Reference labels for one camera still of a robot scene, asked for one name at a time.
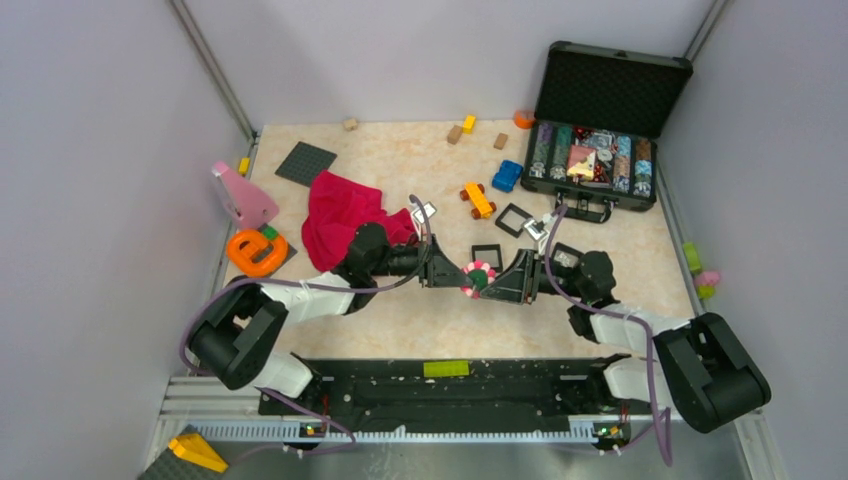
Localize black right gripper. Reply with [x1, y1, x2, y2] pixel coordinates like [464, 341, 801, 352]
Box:
[478, 248, 586, 304]

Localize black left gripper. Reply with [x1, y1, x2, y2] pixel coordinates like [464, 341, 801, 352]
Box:
[370, 233, 473, 288]

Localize pink flower brooch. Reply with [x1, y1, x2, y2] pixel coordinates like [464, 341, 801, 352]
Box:
[461, 260, 496, 299]

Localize magenta garment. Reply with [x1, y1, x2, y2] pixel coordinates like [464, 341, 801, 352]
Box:
[301, 170, 418, 272]

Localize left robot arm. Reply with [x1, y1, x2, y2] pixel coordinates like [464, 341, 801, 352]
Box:
[180, 223, 473, 414]

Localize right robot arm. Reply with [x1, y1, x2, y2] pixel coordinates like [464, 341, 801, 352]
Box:
[468, 245, 772, 433]

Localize yellow toy car red wheels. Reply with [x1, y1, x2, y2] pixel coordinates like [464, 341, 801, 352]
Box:
[459, 182, 497, 220]

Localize green flat brick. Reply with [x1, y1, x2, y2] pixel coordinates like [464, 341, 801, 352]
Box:
[422, 360, 471, 379]

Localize blue toy car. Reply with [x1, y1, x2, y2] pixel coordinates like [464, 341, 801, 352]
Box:
[491, 160, 523, 193]

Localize playing card box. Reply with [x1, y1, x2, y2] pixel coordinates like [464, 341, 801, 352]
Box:
[566, 145, 597, 181]

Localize orange object behind case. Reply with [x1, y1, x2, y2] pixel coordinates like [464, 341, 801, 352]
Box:
[513, 110, 536, 130]

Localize dark grey building baseplate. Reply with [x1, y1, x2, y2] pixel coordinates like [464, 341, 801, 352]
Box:
[275, 141, 337, 187]

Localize orange plastic toy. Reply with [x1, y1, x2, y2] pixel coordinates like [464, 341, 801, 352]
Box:
[226, 227, 290, 278]

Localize green pink toy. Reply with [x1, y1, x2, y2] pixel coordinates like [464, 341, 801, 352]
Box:
[682, 242, 721, 300]

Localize black poker chip case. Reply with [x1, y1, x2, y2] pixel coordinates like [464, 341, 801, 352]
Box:
[520, 41, 694, 223]

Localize pink plastic piece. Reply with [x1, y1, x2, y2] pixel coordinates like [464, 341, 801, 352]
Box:
[211, 162, 279, 230]

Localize small yellow block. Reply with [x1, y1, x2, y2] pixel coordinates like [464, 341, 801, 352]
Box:
[238, 157, 251, 177]

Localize yellow wedge brick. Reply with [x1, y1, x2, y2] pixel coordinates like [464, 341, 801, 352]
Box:
[168, 433, 229, 473]

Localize black square frame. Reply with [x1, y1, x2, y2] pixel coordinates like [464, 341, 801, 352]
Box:
[471, 244, 504, 273]
[495, 203, 532, 238]
[552, 242, 584, 268]

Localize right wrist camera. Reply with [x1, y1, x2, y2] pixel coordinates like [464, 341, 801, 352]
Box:
[522, 214, 555, 253]

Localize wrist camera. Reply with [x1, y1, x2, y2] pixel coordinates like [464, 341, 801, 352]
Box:
[409, 202, 437, 233]
[522, 214, 555, 253]

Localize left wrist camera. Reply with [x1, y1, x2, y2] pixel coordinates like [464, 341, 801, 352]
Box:
[409, 202, 437, 233]

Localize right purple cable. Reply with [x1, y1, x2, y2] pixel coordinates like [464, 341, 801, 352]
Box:
[541, 203, 676, 468]

